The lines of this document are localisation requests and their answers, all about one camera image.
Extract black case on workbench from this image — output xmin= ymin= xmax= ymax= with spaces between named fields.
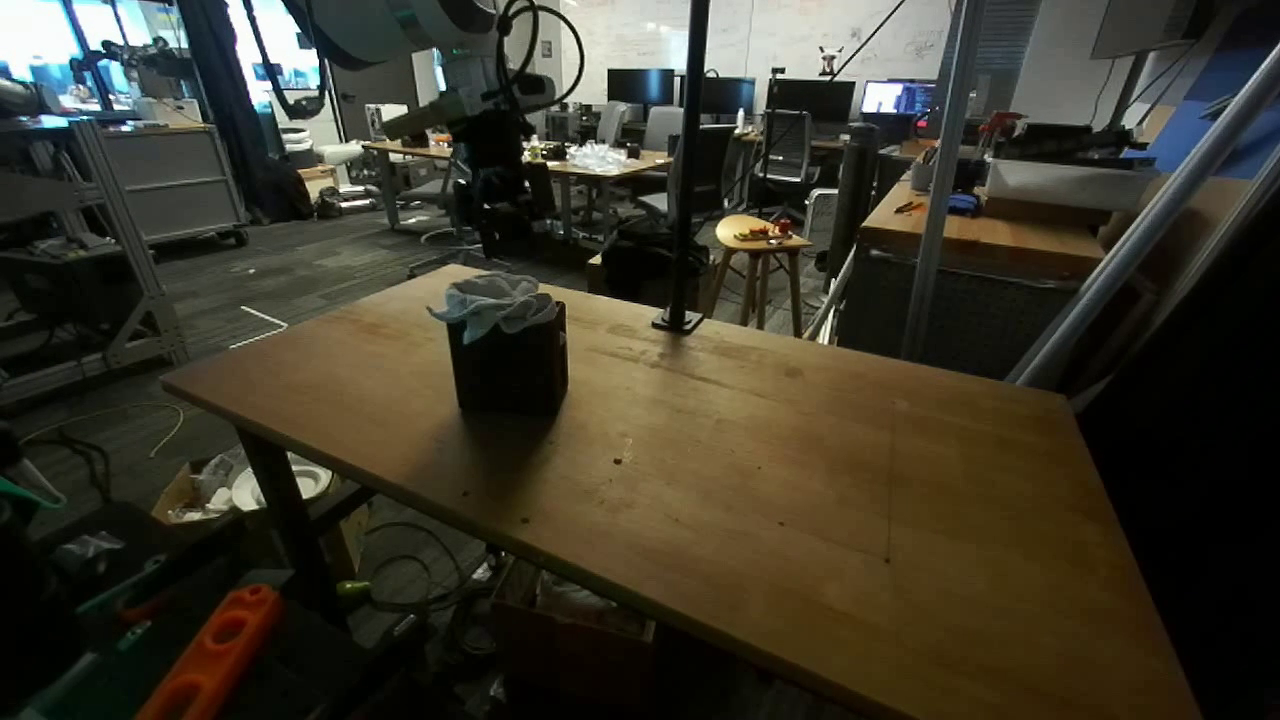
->
xmin=991 ymin=119 xmax=1137 ymax=171

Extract black plastic box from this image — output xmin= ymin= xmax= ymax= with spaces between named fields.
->
xmin=442 ymin=295 xmax=572 ymax=418

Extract cardboard box with white items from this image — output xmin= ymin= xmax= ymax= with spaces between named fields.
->
xmin=149 ymin=447 xmax=334 ymax=535

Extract upright silver metal pole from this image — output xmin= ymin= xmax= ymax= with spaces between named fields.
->
xmin=897 ymin=0 xmax=982 ymax=361

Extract dark computer monitor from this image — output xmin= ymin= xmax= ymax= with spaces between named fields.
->
xmin=602 ymin=62 xmax=680 ymax=110
xmin=764 ymin=77 xmax=861 ymax=133
xmin=697 ymin=71 xmax=761 ymax=125

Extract red items on stool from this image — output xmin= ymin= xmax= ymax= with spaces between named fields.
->
xmin=731 ymin=215 xmax=794 ymax=246

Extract large black bag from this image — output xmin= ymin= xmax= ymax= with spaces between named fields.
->
xmin=584 ymin=215 xmax=713 ymax=313

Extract round wooden stool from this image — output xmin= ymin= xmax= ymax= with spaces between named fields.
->
xmin=699 ymin=212 xmax=813 ymax=334

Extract white rolling cabinet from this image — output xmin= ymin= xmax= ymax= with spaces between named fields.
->
xmin=94 ymin=119 xmax=252 ymax=252

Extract light blue towel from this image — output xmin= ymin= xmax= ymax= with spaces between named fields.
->
xmin=426 ymin=269 xmax=560 ymax=346

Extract wooden office table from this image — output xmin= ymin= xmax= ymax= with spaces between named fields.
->
xmin=362 ymin=137 xmax=674 ymax=242

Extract slanted silver metal pole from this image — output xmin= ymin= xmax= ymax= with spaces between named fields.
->
xmin=1006 ymin=42 xmax=1280 ymax=391

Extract wooden workbench with drawers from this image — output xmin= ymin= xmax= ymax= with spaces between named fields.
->
xmin=853 ymin=171 xmax=1110 ymax=379

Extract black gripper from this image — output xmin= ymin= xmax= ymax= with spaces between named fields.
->
xmin=451 ymin=105 xmax=538 ymax=215

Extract orange plastic tool case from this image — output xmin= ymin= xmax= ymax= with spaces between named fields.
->
xmin=136 ymin=581 xmax=288 ymax=720

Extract black coiled floor cable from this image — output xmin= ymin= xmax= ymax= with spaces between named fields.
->
xmin=352 ymin=514 xmax=484 ymax=615

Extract grey metal shelving rack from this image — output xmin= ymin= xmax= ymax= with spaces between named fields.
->
xmin=0 ymin=110 xmax=191 ymax=412

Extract black office chair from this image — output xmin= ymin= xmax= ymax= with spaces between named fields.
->
xmin=755 ymin=105 xmax=815 ymax=202

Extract lit blue computer monitor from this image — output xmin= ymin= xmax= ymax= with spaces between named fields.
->
xmin=857 ymin=77 xmax=944 ymax=119

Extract black vertical stand pole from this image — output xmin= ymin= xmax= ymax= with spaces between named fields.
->
xmin=653 ymin=0 xmax=713 ymax=334

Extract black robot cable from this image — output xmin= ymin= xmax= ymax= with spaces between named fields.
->
xmin=490 ymin=0 xmax=592 ymax=105

